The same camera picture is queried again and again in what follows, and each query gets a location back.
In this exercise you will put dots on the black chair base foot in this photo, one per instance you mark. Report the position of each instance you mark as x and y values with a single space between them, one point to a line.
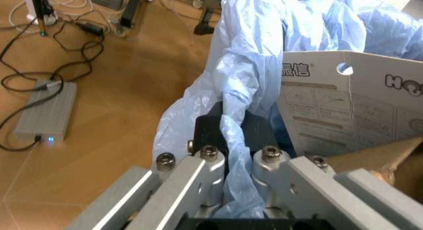
205 23

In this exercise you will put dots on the black inline power adapter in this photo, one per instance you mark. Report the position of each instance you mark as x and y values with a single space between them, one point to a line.
90 28

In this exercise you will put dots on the white printed cardboard box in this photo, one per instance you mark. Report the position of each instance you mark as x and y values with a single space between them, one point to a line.
357 103

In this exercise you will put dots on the black stand leg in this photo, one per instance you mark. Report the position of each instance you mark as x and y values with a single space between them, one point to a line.
130 9

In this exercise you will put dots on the grey ribbed power supply box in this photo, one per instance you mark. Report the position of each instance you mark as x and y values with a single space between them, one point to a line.
46 111

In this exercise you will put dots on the black pole with yellow tip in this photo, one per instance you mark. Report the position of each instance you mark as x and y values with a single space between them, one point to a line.
39 9

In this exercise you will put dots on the light blue plastic trash bag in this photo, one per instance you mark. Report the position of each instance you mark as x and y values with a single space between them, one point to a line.
251 41

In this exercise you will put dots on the white power strip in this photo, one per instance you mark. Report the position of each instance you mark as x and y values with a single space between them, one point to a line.
49 18

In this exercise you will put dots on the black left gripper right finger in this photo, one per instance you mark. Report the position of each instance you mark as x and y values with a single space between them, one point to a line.
261 133

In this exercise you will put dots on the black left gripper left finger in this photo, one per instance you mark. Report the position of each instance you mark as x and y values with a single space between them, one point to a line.
207 131

